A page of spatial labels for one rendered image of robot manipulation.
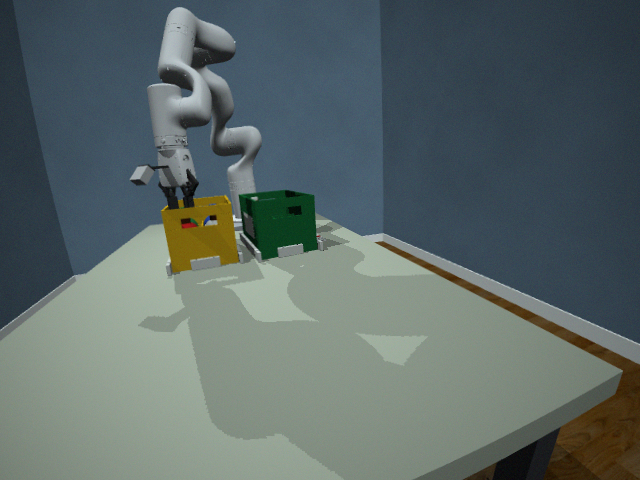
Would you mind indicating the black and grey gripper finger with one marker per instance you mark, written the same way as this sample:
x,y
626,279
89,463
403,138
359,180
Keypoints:
x,y
188,194
170,195

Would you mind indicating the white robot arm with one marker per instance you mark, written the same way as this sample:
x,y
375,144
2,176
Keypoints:
x,y
171,114

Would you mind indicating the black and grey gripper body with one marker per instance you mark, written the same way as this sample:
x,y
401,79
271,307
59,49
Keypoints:
x,y
178,160

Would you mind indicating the green divided crate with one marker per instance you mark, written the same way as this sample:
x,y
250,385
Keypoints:
x,y
296,223

